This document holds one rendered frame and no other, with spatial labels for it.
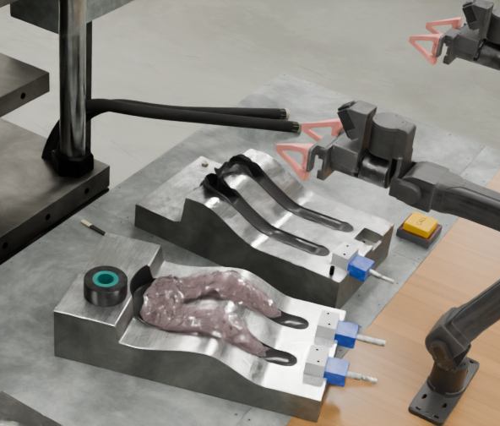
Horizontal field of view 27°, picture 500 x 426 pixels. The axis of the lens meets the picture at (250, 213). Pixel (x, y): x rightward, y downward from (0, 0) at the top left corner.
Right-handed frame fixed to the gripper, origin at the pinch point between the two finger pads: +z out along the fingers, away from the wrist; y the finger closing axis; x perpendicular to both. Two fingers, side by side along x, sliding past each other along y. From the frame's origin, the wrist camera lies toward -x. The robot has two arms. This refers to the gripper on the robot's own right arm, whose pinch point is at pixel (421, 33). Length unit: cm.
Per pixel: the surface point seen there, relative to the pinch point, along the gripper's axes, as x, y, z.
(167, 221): 34, 54, 30
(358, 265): 30, 49, -13
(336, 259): 30, 50, -8
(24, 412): 33, 116, 16
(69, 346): 37, 96, 23
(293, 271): 33, 54, -1
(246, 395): 38, 86, -9
